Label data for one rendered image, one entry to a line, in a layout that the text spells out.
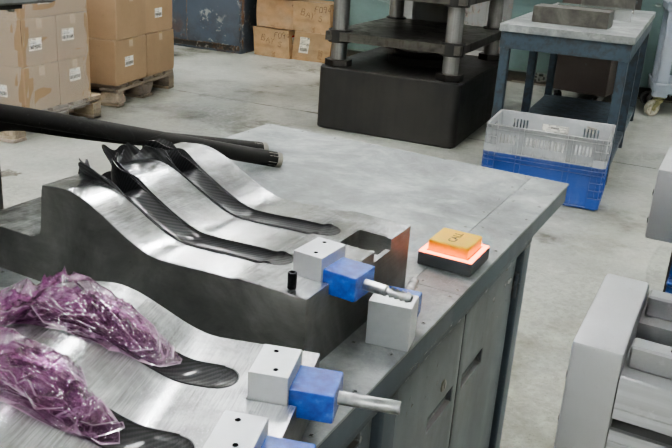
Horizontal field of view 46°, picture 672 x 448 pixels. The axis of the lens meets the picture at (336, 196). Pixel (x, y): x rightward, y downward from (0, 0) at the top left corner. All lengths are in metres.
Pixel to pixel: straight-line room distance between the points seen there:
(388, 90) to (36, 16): 2.06
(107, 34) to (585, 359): 5.04
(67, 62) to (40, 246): 3.94
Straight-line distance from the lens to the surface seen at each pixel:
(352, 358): 0.88
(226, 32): 7.88
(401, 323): 0.89
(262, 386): 0.70
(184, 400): 0.71
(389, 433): 1.09
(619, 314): 0.61
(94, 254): 0.97
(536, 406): 2.36
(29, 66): 4.70
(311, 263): 0.83
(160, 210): 0.99
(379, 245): 0.97
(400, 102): 4.88
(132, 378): 0.72
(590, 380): 0.57
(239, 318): 0.86
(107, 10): 5.43
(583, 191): 4.03
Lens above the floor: 1.25
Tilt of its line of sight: 19 degrees down
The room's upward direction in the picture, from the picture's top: 4 degrees clockwise
